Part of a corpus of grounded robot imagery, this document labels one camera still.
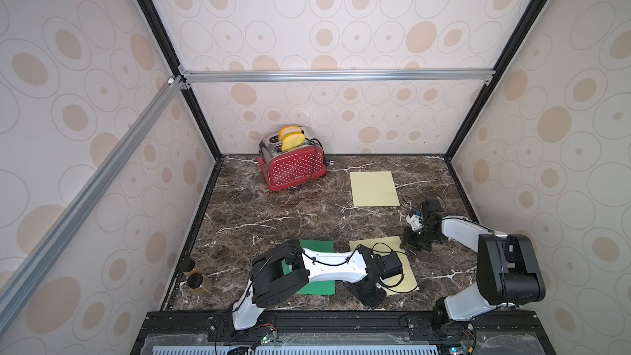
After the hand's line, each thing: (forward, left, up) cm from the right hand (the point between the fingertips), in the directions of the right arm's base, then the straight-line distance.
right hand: (401, 246), depth 91 cm
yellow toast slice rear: (+39, +46, +23) cm, 65 cm away
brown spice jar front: (-20, +66, +10) cm, 70 cm away
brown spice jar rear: (-14, +72, +9) cm, 74 cm away
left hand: (-22, +12, +2) cm, 25 cm away
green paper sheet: (-17, +31, +2) cm, 35 cm away
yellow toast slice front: (+33, +43, +23) cm, 59 cm away
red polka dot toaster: (+24, +46, +15) cm, 54 cm away
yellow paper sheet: (+25, +8, +2) cm, 27 cm away
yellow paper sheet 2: (-18, +5, +17) cm, 26 cm away
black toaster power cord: (+31, +34, +17) cm, 49 cm away
